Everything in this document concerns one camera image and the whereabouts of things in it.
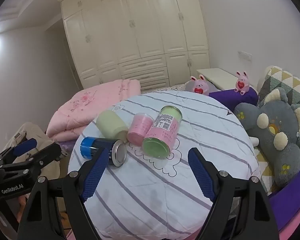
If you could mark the small pink cup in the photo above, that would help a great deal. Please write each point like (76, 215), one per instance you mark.
(140, 127)

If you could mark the grey koala plush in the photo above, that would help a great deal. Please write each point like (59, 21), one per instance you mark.
(277, 120)

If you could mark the folded pink quilt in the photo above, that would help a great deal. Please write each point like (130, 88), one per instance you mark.
(90, 105)

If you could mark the white wall socket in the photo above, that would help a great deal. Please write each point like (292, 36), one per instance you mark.
(244, 55)

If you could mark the tall pink green cup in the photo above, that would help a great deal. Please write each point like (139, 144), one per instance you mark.
(162, 136)

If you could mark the pale green cup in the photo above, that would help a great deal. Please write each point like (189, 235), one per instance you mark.
(110, 123)

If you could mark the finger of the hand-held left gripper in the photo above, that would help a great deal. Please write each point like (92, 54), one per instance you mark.
(25, 146)
(46, 153)

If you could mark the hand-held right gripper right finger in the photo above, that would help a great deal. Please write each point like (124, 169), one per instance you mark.
(201, 175)

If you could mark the white nightstand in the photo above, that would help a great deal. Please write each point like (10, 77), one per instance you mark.
(220, 76)

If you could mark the blue metal cup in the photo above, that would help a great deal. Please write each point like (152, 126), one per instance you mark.
(100, 147)

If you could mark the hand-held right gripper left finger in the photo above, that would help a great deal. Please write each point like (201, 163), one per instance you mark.
(93, 177)

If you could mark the pink rabbit toy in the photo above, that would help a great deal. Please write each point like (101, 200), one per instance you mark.
(199, 86)
(241, 82)

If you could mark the beige garment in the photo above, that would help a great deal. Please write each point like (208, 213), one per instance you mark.
(27, 132)

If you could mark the purple bedsheet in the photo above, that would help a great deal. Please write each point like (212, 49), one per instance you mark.
(290, 200)

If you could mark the cream wardrobe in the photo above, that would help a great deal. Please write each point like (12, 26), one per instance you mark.
(140, 30)

